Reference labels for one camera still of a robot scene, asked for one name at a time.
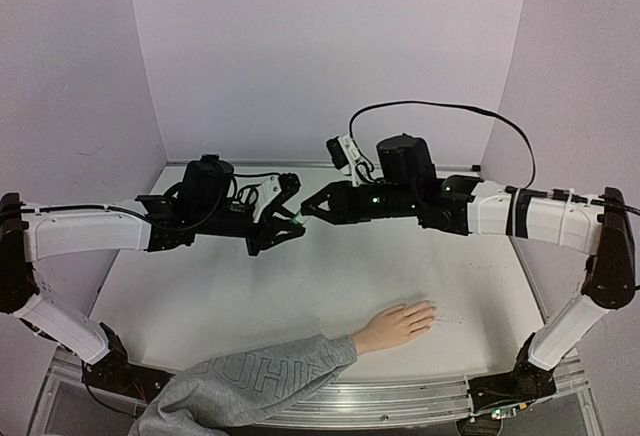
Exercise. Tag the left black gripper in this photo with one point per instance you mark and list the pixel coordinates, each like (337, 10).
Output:
(268, 239)

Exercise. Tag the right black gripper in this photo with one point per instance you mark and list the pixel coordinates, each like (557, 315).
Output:
(345, 201)

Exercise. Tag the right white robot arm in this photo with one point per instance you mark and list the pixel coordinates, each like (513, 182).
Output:
(554, 228)

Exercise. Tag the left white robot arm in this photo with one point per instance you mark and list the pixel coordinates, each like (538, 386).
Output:
(31, 233)

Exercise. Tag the person's bare hand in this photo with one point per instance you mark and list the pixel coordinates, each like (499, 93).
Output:
(394, 327)

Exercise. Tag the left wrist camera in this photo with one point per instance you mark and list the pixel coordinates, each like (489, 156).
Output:
(259, 195)

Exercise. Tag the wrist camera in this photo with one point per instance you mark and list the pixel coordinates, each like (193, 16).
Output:
(259, 195)
(348, 159)

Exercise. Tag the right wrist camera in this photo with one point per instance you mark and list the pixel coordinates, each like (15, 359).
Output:
(348, 159)

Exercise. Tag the aluminium front rail base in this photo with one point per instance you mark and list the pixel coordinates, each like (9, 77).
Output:
(419, 407)

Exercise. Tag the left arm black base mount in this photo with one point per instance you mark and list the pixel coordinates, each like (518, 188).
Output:
(114, 373)

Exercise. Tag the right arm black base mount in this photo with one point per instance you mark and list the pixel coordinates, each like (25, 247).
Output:
(524, 384)

